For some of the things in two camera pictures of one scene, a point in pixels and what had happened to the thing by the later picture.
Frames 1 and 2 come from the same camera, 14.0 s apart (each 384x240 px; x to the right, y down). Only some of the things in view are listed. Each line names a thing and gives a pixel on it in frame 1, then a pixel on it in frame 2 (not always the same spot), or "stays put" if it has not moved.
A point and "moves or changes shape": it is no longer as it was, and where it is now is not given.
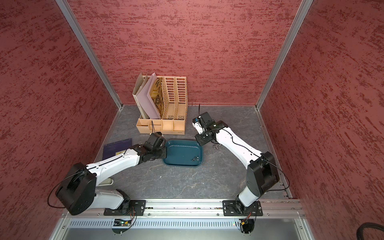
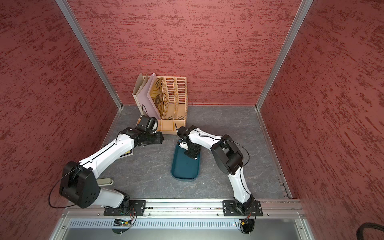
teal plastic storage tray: [183, 152] moves or changes shape
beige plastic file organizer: [173, 121] stays put
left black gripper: [164, 154] -> [159, 139]
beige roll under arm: [108, 182] stays put
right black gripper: [200, 140] -> [193, 154]
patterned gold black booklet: [156, 94] stays put
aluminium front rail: [271, 208] stays put
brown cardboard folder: [139, 83] stays put
